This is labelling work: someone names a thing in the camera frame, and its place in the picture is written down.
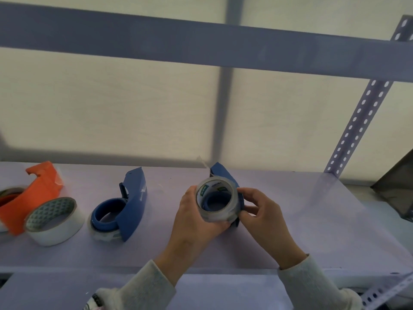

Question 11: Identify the blue tape dispenser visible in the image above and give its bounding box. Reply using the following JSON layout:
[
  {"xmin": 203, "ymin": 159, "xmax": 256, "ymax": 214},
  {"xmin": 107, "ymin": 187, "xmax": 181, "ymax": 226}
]
[
  {"xmin": 90, "ymin": 167, "xmax": 148, "ymax": 243},
  {"xmin": 210, "ymin": 162, "xmax": 245, "ymax": 229}
]

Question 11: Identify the person's right forearm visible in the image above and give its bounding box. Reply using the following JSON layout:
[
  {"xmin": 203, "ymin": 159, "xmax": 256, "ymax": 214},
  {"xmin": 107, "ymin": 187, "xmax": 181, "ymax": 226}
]
[{"xmin": 277, "ymin": 253, "xmax": 362, "ymax": 310}]

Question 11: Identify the person's right hand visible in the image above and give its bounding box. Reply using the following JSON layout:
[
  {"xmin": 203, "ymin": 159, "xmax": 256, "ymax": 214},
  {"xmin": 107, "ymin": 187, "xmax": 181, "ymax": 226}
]
[{"xmin": 237, "ymin": 187, "xmax": 307, "ymax": 269}]

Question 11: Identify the orange tape dispenser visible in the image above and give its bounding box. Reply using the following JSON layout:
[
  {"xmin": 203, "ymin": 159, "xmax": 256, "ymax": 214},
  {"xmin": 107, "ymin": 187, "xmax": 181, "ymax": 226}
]
[{"xmin": 0, "ymin": 161, "xmax": 64, "ymax": 236}]

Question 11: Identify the clear packing tape roll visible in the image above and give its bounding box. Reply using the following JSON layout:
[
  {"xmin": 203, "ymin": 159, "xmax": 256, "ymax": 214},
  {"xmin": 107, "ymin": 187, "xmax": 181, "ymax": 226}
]
[{"xmin": 196, "ymin": 177, "xmax": 242, "ymax": 224}]

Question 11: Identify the white tape roll patterned core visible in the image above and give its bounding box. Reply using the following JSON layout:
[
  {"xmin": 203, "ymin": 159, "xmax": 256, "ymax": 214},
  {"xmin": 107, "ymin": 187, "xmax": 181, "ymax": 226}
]
[{"xmin": 24, "ymin": 197, "xmax": 85, "ymax": 247}]

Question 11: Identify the person's left forearm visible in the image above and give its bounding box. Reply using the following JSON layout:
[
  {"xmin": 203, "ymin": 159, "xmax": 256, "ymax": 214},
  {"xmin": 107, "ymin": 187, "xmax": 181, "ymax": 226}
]
[{"xmin": 96, "ymin": 243, "xmax": 195, "ymax": 310}]

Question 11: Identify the person's left hand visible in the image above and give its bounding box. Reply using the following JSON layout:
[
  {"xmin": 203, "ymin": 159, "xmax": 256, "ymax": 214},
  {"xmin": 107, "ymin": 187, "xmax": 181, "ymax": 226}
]
[{"xmin": 160, "ymin": 185, "xmax": 233, "ymax": 262}]

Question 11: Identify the perforated metal shelf rail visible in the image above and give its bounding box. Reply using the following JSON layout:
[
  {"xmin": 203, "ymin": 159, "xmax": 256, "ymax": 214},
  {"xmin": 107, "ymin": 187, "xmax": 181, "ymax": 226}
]
[{"xmin": 360, "ymin": 272, "xmax": 413, "ymax": 310}]

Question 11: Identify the dark grey box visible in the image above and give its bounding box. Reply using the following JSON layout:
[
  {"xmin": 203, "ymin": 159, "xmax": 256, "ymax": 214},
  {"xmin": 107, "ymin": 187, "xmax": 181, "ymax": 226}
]
[{"xmin": 370, "ymin": 148, "xmax": 413, "ymax": 223}]

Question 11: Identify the blue-grey metal shelf beam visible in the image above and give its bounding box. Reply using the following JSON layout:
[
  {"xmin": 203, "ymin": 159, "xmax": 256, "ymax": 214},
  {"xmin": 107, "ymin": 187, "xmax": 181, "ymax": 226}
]
[{"xmin": 0, "ymin": 1, "xmax": 413, "ymax": 84}]

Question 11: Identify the clear tape roll in dispenser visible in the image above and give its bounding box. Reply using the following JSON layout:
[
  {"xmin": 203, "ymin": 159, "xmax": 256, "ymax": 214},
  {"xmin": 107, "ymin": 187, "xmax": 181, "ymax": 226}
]
[{"xmin": 88, "ymin": 219, "xmax": 122, "ymax": 243}]

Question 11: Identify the perforated metal shelf post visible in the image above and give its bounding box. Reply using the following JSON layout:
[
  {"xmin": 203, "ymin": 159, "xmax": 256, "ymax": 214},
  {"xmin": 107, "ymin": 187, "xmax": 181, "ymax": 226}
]
[{"xmin": 323, "ymin": 14, "xmax": 413, "ymax": 177}]

